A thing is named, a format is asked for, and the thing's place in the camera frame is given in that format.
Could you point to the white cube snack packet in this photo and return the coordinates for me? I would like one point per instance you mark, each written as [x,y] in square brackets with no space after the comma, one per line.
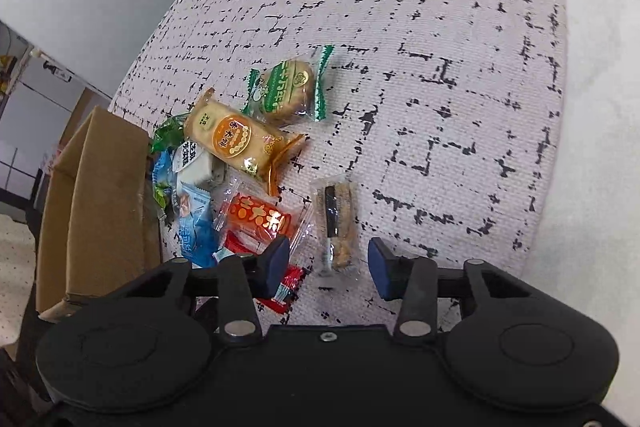
[199,171]

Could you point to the blue green snack packet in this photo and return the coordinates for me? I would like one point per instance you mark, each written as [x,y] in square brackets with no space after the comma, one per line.
[162,177]

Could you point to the black spray bottle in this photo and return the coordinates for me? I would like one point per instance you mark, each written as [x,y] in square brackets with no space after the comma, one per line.
[55,71]

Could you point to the white bed sheet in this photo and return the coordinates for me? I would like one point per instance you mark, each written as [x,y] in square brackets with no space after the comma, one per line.
[595,132]

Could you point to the clear red orange snack packet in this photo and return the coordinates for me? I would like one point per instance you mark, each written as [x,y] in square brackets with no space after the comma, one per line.
[252,214]

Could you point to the white cabinet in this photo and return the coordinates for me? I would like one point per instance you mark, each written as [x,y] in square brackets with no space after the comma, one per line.
[30,117]

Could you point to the cream dotted cushion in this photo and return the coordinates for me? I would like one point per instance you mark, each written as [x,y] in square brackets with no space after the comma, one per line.
[15,267]

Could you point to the orange rice cracker packet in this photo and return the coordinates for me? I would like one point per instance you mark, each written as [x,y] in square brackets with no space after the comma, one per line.
[235,137]

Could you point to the clear brown bar packet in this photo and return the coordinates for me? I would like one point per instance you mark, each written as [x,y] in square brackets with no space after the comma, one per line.
[342,217]

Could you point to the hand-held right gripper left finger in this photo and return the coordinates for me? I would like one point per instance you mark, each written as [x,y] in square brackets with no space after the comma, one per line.
[277,264]

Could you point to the green candy packet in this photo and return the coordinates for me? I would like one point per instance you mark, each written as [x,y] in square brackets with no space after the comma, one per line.
[167,134]

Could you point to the green round pastry packet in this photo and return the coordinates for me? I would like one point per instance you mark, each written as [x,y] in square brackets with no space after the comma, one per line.
[287,89]

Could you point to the brown cardboard box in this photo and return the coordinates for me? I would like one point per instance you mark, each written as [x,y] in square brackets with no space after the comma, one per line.
[100,187]

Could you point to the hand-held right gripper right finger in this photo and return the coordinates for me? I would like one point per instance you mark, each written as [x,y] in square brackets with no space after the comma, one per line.
[380,267]

